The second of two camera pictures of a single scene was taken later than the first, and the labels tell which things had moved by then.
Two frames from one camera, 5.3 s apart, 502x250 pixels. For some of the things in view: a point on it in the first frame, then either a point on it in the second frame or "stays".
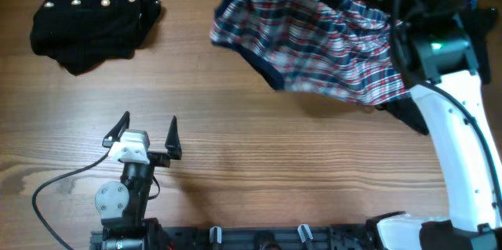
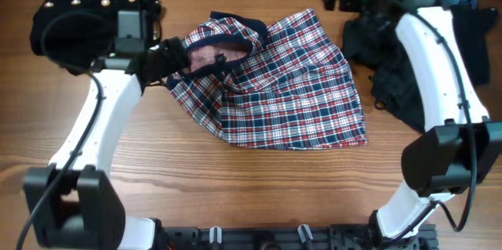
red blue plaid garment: (340, 48) to (285, 87)
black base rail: (310, 237) stays
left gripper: (161, 159) to (176, 54)
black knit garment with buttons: (84, 23) stays
